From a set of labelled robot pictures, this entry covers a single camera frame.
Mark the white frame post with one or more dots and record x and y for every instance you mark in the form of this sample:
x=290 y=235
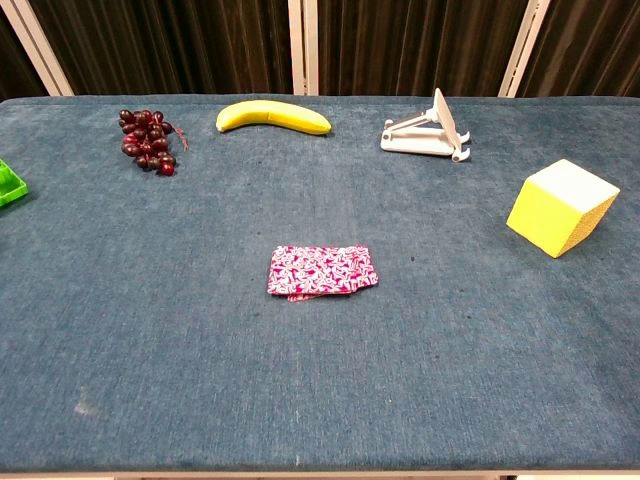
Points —
x=522 y=50
x=37 y=45
x=303 y=45

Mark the blue table cloth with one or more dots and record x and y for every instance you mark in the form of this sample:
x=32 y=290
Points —
x=200 y=350

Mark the yellow banana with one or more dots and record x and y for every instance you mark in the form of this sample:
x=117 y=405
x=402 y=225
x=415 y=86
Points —
x=270 y=117

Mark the dark red grape bunch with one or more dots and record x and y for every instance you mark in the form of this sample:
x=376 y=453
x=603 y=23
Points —
x=147 y=142

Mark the green plastic tray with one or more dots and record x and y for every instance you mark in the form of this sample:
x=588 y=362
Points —
x=9 y=187

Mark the white folding phone stand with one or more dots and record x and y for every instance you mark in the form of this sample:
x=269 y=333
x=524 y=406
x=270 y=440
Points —
x=425 y=142

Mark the yellow white cube block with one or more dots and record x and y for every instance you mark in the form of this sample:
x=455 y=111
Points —
x=550 y=215

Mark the dark brown curtain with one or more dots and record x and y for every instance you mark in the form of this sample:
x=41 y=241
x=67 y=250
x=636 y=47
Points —
x=175 y=45

